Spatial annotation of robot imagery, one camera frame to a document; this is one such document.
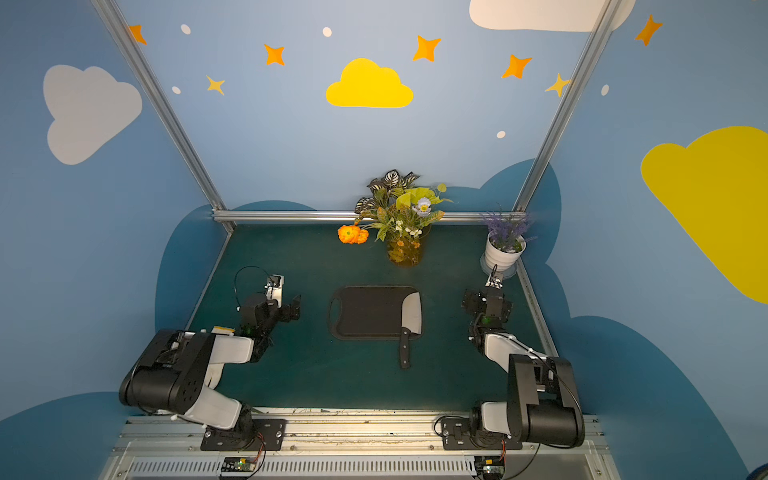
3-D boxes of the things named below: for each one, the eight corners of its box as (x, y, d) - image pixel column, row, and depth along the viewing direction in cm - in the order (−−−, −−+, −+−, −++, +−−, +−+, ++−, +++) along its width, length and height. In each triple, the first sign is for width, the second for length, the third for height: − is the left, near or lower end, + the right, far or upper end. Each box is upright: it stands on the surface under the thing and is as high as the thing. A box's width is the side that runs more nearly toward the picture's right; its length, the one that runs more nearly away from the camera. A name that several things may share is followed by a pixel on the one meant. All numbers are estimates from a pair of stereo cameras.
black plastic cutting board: (331, 338, 94) (330, 334, 92) (337, 289, 106) (337, 285, 104) (420, 338, 94) (421, 335, 92) (416, 289, 106) (417, 285, 104)
